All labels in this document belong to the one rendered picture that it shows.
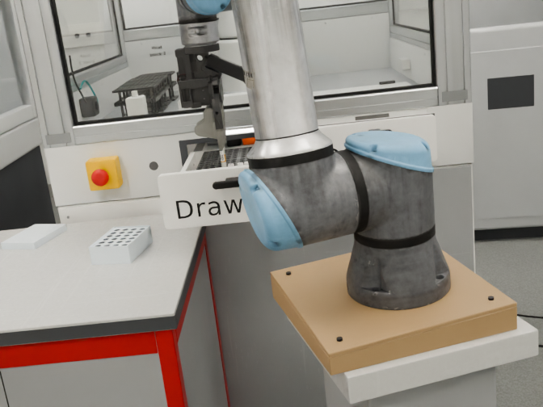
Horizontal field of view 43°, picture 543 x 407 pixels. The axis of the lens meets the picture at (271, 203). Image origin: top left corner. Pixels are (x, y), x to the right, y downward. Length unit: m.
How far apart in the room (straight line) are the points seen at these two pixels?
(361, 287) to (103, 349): 0.46
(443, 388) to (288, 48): 0.52
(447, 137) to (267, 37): 0.90
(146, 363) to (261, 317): 0.65
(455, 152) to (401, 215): 0.79
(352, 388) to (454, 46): 0.98
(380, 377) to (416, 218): 0.22
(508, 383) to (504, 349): 1.36
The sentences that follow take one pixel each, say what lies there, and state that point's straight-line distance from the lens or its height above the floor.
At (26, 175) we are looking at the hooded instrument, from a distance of 2.61.
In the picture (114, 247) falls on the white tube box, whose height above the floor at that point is 0.80.
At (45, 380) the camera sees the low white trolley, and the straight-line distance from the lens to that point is 1.28.
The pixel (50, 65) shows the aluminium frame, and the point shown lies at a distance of 1.72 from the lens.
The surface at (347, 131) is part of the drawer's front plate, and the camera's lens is 1.65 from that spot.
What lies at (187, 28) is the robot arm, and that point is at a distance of 1.38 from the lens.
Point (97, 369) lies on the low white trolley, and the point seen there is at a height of 0.67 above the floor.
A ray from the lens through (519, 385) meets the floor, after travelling 2.36.
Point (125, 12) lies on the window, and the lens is 1.68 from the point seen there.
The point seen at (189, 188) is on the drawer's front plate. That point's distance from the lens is 1.35.
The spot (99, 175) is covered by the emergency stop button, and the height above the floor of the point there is 0.88.
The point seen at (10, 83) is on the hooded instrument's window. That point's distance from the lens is 2.60.
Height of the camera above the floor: 1.23
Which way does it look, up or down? 16 degrees down
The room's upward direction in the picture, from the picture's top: 7 degrees counter-clockwise
